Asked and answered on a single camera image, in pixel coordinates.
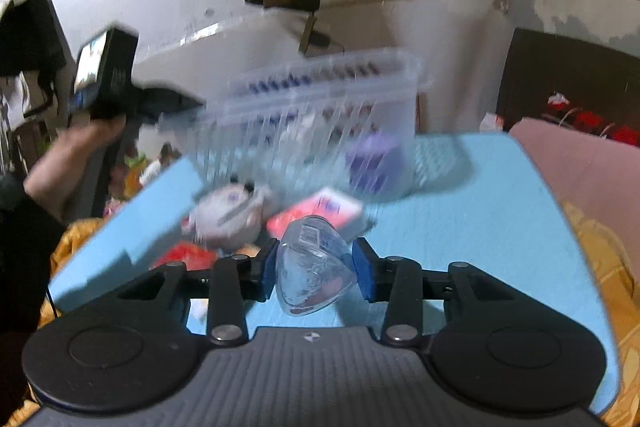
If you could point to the red snack packet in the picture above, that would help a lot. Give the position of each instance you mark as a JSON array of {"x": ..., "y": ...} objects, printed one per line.
[{"x": 187, "y": 254}]

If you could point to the clear plastic basket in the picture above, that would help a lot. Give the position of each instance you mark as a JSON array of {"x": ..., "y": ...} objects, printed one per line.
[{"x": 320, "y": 107}]

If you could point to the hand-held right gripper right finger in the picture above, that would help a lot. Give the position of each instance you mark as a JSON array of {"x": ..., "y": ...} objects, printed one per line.
[{"x": 362, "y": 273}]

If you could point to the purple round container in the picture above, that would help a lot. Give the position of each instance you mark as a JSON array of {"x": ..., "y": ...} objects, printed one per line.
[{"x": 375, "y": 162}]

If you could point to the grey white plush toy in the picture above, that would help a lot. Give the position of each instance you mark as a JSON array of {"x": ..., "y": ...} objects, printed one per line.
[{"x": 230, "y": 214}]

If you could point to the person's left forearm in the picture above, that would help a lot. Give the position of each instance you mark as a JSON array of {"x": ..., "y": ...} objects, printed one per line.
[{"x": 55, "y": 182}]

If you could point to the black hanging cloth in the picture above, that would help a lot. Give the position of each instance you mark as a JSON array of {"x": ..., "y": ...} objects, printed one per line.
[{"x": 27, "y": 37}]

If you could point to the white crumpled packet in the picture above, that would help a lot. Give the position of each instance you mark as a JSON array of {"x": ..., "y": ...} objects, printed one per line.
[{"x": 300, "y": 134}]

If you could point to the red and white box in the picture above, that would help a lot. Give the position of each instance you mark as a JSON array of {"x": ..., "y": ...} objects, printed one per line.
[{"x": 320, "y": 209}]

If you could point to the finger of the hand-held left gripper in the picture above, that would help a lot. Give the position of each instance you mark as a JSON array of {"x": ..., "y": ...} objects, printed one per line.
[{"x": 172, "y": 103}]

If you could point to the yellow patterned blanket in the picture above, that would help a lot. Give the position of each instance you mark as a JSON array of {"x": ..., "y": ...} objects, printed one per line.
[{"x": 615, "y": 297}]

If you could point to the orange cloth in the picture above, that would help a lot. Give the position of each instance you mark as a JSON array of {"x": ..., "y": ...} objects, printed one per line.
[{"x": 75, "y": 237}]

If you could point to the person's left hand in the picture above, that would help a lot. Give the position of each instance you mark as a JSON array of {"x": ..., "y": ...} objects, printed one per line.
[{"x": 92, "y": 138}]

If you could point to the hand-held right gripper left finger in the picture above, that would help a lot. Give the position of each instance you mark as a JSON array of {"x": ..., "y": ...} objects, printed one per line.
[{"x": 267, "y": 268}]

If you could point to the clear plastic bottle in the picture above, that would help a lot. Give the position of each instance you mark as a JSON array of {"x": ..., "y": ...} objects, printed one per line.
[{"x": 312, "y": 264}]

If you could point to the pink pillow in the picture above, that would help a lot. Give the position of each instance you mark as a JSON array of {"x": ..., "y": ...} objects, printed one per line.
[{"x": 585, "y": 167}]

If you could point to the red patterned cloth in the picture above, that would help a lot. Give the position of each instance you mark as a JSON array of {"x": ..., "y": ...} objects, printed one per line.
[{"x": 595, "y": 119}]

